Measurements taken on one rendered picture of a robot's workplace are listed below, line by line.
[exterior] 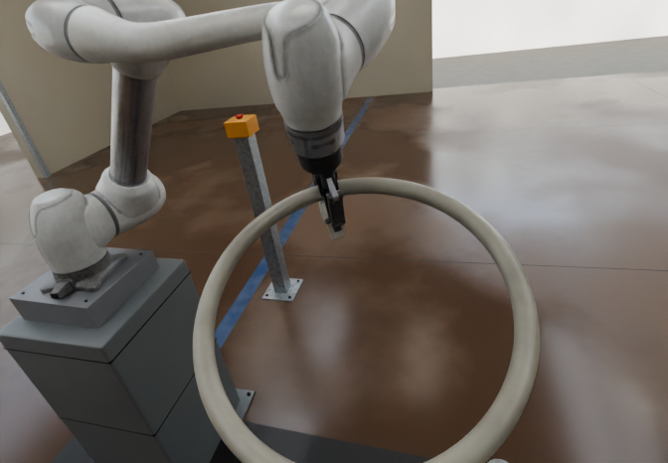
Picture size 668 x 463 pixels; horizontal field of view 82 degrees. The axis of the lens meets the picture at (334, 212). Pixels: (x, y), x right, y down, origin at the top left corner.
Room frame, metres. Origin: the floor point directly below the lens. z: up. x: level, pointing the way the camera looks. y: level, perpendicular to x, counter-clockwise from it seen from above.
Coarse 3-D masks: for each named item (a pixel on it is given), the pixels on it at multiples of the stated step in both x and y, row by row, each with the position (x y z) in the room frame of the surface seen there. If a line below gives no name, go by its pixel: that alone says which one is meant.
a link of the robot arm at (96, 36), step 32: (320, 0) 0.64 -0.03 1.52; (352, 0) 0.62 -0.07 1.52; (384, 0) 0.65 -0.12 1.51; (96, 32) 0.75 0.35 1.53; (128, 32) 0.73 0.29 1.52; (160, 32) 0.72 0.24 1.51; (192, 32) 0.71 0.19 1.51; (224, 32) 0.72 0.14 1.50; (256, 32) 0.72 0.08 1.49; (384, 32) 0.63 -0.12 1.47
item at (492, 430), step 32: (352, 192) 0.63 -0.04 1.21; (384, 192) 0.62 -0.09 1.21; (416, 192) 0.59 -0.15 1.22; (256, 224) 0.59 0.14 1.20; (480, 224) 0.50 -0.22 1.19; (224, 256) 0.54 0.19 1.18; (512, 256) 0.43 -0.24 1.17; (224, 288) 0.50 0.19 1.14; (512, 288) 0.39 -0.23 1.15; (512, 352) 0.32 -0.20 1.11; (512, 384) 0.28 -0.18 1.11; (224, 416) 0.31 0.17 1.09; (512, 416) 0.25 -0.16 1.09; (256, 448) 0.27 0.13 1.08; (480, 448) 0.23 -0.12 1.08
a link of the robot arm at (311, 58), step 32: (288, 0) 0.54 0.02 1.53; (288, 32) 0.49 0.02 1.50; (320, 32) 0.50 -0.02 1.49; (352, 32) 0.58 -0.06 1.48; (288, 64) 0.50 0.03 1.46; (320, 64) 0.50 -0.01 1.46; (352, 64) 0.56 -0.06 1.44; (288, 96) 0.51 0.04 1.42; (320, 96) 0.51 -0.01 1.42; (320, 128) 0.54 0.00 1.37
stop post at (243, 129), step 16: (240, 128) 1.82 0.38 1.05; (256, 128) 1.89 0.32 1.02; (240, 144) 1.85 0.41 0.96; (256, 144) 1.90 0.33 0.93; (240, 160) 1.85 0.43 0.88; (256, 160) 1.86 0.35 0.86; (256, 176) 1.83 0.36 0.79; (256, 192) 1.84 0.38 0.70; (256, 208) 1.85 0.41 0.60; (272, 240) 1.83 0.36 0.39; (272, 256) 1.84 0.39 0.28; (272, 272) 1.85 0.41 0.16; (272, 288) 1.89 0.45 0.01; (288, 288) 1.87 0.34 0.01
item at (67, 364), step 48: (144, 288) 1.00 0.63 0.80; (192, 288) 1.12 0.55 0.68; (0, 336) 0.88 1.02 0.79; (48, 336) 0.84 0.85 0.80; (96, 336) 0.81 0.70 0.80; (144, 336) 0.89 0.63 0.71; (192, 336) 1.04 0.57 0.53; (48, 384) 0.86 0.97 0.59; (96, 384) 0.80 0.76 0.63; (144, 384) 0.82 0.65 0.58; (192, 384) 0.96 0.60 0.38; (96, 432) 0.85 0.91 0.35; (144, 432) 0.78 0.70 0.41; (192, 432) 0.88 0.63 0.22
